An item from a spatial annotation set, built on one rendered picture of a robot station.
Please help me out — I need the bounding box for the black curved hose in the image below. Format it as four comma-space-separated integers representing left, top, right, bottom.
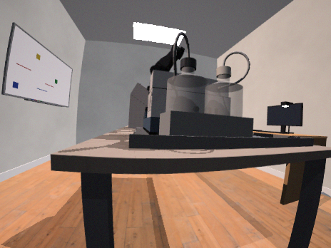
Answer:
173, 31, 190, 76

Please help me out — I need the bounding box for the translucent grey bottle with cap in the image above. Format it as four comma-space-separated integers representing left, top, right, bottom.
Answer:
208, 66, 243, 117

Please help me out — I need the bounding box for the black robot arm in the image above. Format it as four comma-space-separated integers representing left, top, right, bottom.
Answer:
150, 43, 185, 75

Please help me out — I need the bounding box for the grey bottle with black cap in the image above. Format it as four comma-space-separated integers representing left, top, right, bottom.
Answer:
165, 57, 209, 113

